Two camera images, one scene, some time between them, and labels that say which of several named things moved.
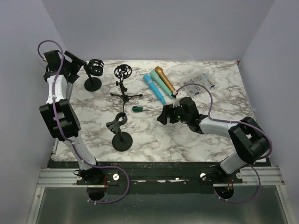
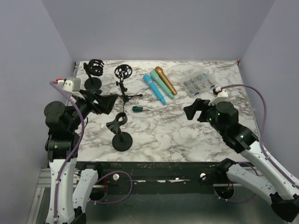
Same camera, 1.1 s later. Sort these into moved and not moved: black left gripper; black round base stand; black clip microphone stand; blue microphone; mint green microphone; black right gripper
Moved: black right gripper; black left gripper
Not moved: black clip microphone stand; blue microphone; mint green microphone; black round base stand
